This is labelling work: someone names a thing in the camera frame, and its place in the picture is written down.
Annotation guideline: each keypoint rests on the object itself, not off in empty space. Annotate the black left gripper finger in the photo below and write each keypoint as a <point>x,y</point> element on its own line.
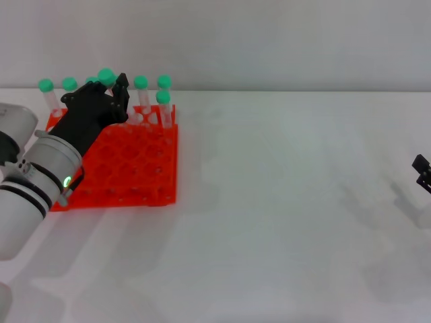
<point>122,94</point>
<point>99,86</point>

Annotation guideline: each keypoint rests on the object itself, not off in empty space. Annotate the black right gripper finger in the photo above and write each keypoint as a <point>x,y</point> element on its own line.
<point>425,166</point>

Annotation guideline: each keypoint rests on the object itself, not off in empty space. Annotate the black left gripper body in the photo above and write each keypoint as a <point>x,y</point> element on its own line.
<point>84,117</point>

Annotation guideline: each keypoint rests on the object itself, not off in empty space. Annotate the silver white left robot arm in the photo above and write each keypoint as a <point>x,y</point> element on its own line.
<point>30,188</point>

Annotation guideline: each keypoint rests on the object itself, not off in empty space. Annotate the orange test tube rack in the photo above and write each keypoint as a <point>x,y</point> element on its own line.
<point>134,161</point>

